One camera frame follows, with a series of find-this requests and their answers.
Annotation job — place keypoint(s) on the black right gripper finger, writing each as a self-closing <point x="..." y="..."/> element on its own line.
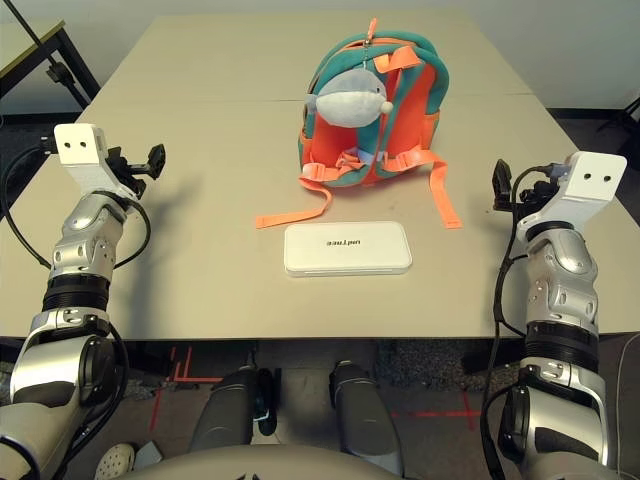
<point x="502" y="185"/>

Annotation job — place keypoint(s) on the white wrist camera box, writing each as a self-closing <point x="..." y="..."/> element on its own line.
<point x="595" y="180"/>
<point x="80" y="150"/>

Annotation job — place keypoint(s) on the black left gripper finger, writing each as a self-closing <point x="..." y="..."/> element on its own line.
<point x="156" y="161"/>

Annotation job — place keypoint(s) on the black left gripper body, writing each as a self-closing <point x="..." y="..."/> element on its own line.
<point x="125" y="172"/>

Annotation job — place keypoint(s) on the white perforated shoe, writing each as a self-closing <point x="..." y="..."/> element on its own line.
<point x="115" y="460"/>

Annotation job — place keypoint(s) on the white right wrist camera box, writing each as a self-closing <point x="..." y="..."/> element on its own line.
<point x="595" y="180"/>

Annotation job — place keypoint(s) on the grey robot torso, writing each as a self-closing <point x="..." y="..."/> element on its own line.
<point x="260" y="465"/>

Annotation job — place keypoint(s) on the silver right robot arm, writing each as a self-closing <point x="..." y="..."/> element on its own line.
<point x="565" y="280"/>

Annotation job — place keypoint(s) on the grey robot right leg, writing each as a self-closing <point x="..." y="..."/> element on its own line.
<point x="362" y="415"/>

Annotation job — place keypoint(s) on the red floor tape lines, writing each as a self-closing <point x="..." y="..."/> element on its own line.
<point x="172" y="372"/>

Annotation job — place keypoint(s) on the white pencil case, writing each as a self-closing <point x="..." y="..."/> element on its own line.
<point x="347" y="250"/>

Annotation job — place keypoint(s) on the teal and orange backpack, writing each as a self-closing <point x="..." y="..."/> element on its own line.
<point x="415" y="100"/>

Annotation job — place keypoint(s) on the black slanted pole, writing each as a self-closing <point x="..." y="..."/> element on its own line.
<point x="35" y="37"/>

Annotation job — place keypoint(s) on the black tripod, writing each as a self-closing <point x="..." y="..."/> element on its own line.
<point x="631" y="112"/>

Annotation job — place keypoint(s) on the black frame side table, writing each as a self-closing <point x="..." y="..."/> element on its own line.
<point x="30" y="40"/>

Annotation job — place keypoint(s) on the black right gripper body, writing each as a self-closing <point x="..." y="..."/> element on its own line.
<point x="530" y="196"/>

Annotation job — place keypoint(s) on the red floor tape cross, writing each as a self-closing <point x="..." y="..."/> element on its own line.
<point x="467" y="414"/>

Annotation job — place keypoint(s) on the dark grey floor mat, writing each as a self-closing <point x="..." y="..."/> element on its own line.
<point x="425" y="362"/>

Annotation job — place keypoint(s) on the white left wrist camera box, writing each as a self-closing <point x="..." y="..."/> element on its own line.
<point x="80" y="150"/>

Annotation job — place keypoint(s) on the grey flat floor piece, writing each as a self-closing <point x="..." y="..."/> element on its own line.
<point x="147" y="456"/>

